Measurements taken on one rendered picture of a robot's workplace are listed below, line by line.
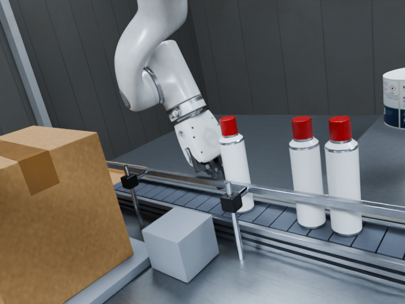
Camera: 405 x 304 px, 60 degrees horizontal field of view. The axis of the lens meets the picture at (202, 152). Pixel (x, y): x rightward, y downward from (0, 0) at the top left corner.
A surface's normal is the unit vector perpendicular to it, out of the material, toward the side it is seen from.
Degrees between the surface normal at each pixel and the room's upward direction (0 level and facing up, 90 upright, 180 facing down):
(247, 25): 90
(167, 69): 72
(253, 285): 0
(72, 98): 90
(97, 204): 90
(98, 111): 90
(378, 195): 0
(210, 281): 0
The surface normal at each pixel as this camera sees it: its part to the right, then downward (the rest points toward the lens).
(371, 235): -0.19, -0.93
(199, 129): 0.59, -0.25
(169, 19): 0.32, 0.70
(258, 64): -0.57, 0.37
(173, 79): 0.18, 0.04
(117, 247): 0.72, 0.09
